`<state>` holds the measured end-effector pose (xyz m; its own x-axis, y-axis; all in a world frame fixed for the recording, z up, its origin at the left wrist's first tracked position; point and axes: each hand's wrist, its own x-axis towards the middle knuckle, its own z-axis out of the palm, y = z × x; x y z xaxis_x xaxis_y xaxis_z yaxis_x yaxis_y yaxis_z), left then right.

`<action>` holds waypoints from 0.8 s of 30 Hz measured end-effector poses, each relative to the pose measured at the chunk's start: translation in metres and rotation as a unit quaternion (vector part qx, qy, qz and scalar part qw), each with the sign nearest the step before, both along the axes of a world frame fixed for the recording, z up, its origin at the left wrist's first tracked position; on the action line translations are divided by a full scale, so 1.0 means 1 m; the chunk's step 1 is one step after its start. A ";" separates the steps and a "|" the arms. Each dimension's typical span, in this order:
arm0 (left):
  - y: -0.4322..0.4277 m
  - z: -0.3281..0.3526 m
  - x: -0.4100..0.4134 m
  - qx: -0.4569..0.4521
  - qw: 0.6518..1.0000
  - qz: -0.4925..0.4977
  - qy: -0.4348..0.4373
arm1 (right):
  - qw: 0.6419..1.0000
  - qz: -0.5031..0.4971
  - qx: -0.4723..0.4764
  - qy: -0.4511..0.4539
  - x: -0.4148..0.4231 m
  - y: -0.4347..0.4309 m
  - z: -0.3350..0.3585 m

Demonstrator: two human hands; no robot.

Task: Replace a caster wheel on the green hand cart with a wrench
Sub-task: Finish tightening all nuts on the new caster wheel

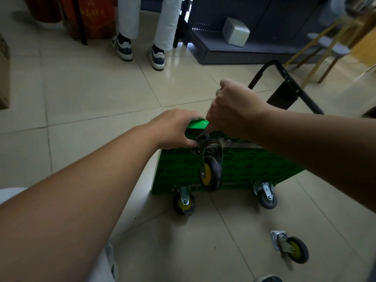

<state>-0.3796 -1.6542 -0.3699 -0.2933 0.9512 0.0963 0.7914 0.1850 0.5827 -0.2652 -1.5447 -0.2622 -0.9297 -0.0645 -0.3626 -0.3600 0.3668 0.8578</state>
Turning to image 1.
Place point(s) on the silver wrench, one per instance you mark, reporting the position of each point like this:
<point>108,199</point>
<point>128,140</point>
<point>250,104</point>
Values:
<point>204,135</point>

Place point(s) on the wooden stool legs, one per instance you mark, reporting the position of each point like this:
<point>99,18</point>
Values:
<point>329,46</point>

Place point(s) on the person's left hand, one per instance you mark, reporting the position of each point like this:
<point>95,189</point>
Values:
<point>173,129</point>

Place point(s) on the grey caster wheel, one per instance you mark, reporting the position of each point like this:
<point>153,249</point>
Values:
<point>267,196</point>

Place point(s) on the person's left forearm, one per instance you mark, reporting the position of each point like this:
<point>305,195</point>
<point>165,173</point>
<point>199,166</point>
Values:
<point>67,208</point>

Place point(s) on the white box on shelf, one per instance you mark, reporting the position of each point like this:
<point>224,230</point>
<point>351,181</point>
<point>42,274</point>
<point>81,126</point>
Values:
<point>235,32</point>

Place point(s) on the person's dark shoe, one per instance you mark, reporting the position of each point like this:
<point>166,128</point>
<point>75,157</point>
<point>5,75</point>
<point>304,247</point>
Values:
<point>268,279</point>

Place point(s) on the brown cardboard box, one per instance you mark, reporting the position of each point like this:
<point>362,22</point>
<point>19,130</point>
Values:
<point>4,76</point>

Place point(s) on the person's right forearm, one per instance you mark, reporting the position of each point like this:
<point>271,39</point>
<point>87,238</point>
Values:
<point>329,149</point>

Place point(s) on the person's light trousers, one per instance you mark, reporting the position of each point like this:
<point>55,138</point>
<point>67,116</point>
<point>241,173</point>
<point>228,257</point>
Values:
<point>102,267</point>

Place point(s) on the person's right hand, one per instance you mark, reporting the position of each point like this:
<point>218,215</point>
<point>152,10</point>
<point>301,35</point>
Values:
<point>235,111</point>

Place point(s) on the green platform trolley deck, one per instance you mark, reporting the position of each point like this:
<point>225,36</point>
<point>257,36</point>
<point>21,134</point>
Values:
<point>241,167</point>

